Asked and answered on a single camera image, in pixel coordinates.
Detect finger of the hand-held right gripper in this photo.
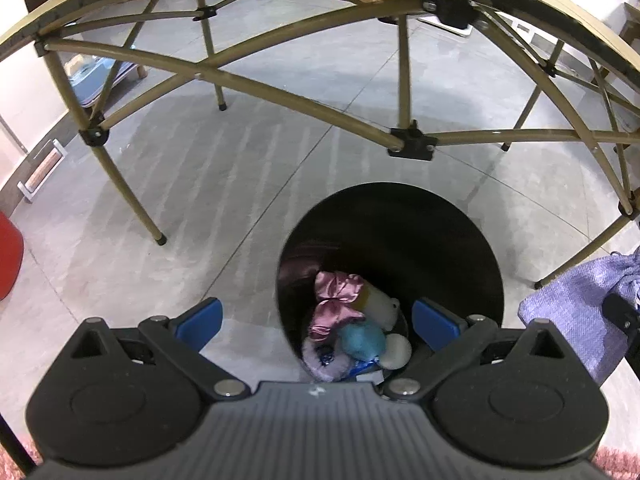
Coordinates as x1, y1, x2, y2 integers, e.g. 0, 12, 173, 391
601, 292, 640, 357

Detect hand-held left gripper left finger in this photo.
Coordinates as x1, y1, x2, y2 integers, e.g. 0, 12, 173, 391
70, 297, 251, 401

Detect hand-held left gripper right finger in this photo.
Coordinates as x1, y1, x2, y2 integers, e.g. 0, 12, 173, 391
384, 297, 581, 403

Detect white round plush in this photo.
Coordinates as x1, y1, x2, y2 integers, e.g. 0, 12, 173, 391
382, 334, 412, 369

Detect lavender drawstring pouch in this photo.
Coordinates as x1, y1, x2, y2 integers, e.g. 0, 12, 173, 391
517, 255, 640, 387

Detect yellow plush toy white paws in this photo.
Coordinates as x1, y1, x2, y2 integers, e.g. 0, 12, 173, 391
365, 286, 402, 332

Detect light blue plush toy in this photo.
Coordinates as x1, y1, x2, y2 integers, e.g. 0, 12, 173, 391
340, 322, 387, 361

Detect black round bin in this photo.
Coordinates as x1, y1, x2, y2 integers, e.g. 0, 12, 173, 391
276, 183, 503, 387

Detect pink satin bow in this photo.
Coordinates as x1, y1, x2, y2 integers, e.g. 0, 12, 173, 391
307, 270, 367, 343

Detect lavender fluffy cloth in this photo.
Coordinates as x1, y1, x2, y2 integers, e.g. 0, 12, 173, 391
301, 339, 354, 381

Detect person's pink fuzzy garment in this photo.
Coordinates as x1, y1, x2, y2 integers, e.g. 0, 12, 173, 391
594, 447, 640, 480

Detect tan folding table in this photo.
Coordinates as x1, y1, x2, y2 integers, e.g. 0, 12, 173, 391
0, 0, 640, 291

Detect red bucket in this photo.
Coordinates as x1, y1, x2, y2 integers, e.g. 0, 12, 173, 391
0, 210, 25, 302

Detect light blue flat panel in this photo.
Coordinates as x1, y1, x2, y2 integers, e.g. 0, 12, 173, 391
65, 55, 149, 109

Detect white metal frame rack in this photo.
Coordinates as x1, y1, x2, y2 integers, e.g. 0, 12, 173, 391
17, 139, 67, 204

